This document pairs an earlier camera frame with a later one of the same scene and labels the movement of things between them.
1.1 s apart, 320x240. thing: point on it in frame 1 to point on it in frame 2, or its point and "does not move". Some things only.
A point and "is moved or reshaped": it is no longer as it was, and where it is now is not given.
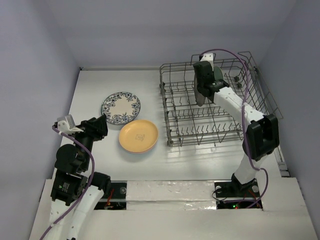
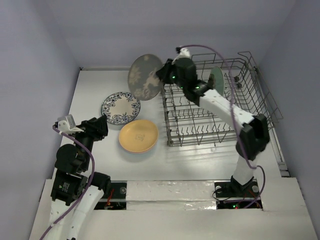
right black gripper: x=201 y=90 to x=168 y=70
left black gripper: x=96 y=126 does not move
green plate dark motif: x=218 y=73 does not move
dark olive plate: x=200 y=99 is moved or reshaped
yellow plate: x=138 y=136 does not move
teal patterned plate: x=120 y=107 does not move
